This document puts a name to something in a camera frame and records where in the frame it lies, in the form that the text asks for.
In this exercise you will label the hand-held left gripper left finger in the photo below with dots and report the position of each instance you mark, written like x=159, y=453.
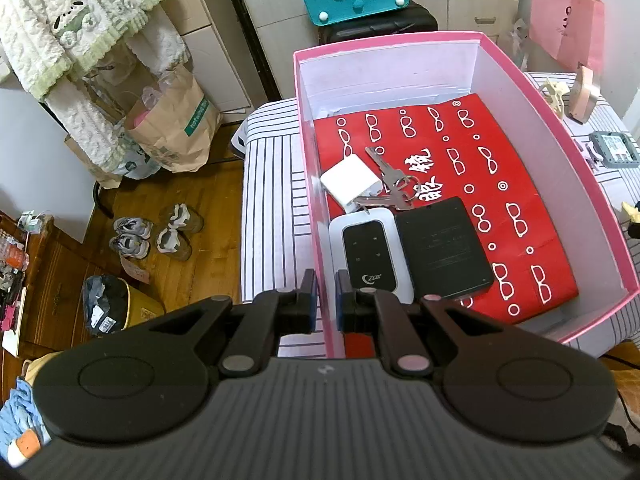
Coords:
x=311, y=305

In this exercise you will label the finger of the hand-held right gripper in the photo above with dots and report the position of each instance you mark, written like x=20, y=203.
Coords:
x=635, y=230

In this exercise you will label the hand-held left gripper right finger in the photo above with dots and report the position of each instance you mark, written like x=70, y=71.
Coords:
x=342, y=305

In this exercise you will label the yellow starfish hair clip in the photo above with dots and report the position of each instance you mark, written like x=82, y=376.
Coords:
x=632, y=210

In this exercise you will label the white black pocket router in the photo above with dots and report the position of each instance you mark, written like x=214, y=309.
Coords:
x=365, y=250

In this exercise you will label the grey labelled pocket device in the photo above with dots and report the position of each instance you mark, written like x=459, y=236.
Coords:
x=617, y=149

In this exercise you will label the black power bank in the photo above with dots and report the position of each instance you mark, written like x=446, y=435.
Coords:
x=440, y=245

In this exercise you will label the white charger plug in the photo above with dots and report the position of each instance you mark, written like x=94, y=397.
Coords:
x=350, y=180

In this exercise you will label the pink rounded square device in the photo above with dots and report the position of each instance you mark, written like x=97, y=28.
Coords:
x=582, y=95

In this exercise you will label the silver key bunch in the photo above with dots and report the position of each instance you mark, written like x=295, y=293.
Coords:
x=381, y=165

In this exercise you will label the pink cardboard box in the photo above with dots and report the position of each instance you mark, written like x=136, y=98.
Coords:
x=500, y=75

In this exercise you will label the red glasses-print cloth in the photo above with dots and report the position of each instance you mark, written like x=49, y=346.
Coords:
x=520, y=195

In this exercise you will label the brown white shoe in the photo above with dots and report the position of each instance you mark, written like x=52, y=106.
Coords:
x=172, y=244

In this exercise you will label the pair of small shoes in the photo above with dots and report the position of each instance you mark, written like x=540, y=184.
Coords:
x=182, y=217

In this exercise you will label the cream claw hair clip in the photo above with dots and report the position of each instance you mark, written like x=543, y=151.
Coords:
x=555, y=95

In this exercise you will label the yellow waste bin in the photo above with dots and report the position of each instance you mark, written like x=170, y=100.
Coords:
x=145, y=305

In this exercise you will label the grey sneaker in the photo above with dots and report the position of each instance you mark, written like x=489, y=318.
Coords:
x=132, y=227
x=129, y=246

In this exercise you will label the pink shopping bag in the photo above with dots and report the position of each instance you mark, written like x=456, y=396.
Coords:
x=575, y=35

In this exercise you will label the dark plastic bin bag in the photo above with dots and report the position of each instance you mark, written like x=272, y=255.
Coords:
x=105, y=305

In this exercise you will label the clear plastic bag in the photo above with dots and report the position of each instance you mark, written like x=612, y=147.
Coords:
x=517, y=42

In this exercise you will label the printed brown paper bag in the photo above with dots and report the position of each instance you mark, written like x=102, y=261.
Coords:
x=175, y=125

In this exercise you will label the white green printed bag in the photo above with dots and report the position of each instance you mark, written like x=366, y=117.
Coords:
x=132, y=162

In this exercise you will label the plain brown paper bag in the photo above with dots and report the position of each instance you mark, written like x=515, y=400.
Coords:
x=90, y=165

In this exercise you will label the wooden side table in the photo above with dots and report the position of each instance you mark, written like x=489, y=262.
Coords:
x=40, y=310

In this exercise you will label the black clothes rack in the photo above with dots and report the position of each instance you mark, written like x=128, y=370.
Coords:
x=250, y=35

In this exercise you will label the black suitcase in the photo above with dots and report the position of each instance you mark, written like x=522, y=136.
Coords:
x=400, y=22

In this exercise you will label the beige wooden wardrobe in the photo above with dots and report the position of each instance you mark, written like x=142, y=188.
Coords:
x=210, y=35

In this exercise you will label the grey wooden wardrobe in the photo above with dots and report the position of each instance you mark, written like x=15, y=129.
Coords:
x=270, y=10

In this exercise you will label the blue cloth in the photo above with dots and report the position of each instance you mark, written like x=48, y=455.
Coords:
x=20, y=410

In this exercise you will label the white knitted clothes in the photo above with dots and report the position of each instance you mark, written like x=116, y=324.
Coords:
x=75, y=20

